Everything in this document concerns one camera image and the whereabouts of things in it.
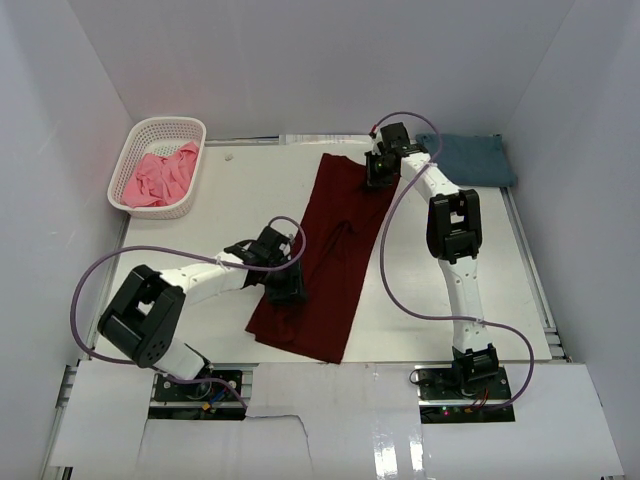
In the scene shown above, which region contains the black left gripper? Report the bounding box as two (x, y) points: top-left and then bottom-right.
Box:
(262, 256), (309, 307)

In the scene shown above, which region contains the dark red t shirt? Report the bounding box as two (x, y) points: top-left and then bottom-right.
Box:
(246, 153), (398, 364)

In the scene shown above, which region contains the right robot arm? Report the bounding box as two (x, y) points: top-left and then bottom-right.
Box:
(365, 122), (499, 399)

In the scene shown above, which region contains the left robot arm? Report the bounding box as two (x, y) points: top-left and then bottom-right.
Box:
(98, 224), (307, 399)

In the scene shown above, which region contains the folded teal t shirt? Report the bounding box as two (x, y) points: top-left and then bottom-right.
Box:
(435, 134), (517, 188)

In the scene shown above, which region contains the white paper sheet front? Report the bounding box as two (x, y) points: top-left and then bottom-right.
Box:
(50, 361), (623, 479)

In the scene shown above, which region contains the pink t shirt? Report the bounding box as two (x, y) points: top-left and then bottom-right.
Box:
(121, 142), (200, 208)

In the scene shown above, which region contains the white plastic basket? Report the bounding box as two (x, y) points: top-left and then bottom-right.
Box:
(107, 116), (206, 220)

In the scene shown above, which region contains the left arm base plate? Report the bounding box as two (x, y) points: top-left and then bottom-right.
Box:
(148, 375), (245, 421)

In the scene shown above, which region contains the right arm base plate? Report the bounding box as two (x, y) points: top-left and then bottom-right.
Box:
(409, 367), (516, 425)

